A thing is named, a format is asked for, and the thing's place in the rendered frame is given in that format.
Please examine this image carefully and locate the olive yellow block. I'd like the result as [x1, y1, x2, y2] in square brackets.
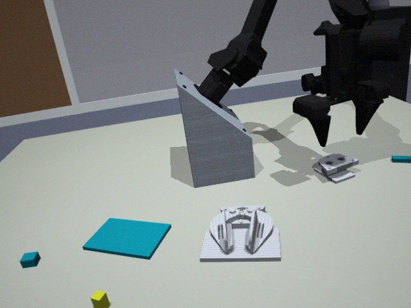
[91, 290, 110, 308]

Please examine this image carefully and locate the teal flat square plate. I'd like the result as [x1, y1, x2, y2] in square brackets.
[82, 218, 171, 260]

